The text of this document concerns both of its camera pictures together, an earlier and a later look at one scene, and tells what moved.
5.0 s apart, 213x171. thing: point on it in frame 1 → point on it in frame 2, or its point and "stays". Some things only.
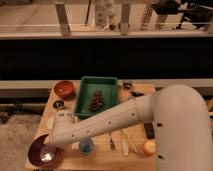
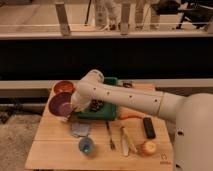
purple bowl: [41, 154] → [61, 104]
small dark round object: [127, 85] stays
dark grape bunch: [97, 101] stays
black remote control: [150, 130] stays
